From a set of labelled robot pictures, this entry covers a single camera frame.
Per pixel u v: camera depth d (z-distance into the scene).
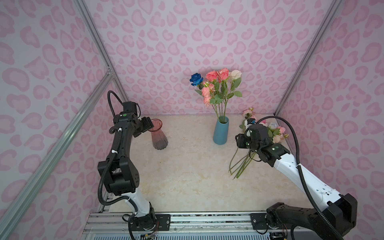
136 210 0.58
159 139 0.94
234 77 0.80
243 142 0.71
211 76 0.80
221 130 0.92
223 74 0.77
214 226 0.73
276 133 0.98
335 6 0.69
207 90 0.75
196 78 0.78
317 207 0.38
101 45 0.81
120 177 0.47
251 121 0.69
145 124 0.78
